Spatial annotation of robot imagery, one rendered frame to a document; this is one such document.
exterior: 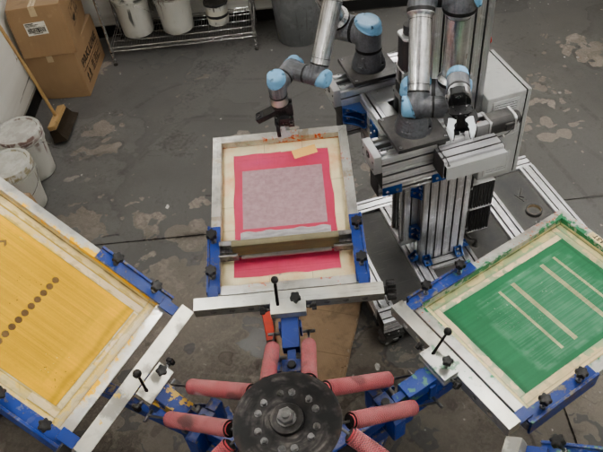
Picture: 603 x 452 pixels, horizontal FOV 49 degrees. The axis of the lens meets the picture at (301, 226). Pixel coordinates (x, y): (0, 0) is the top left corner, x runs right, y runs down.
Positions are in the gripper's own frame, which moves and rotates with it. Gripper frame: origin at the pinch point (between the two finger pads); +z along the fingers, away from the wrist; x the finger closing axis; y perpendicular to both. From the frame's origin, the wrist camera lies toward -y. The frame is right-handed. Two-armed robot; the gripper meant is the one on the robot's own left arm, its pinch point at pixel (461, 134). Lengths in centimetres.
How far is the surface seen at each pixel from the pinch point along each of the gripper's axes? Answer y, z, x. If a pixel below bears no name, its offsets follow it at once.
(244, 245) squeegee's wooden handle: 44, -1, 81
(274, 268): 56, 0, 73
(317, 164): 50, -51, 60
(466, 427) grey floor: 168, 9, 7
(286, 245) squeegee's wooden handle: 49, -4, 66
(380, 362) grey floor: 163, -23, 47
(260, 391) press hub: 29, 68, 59
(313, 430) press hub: 31, 79, 43
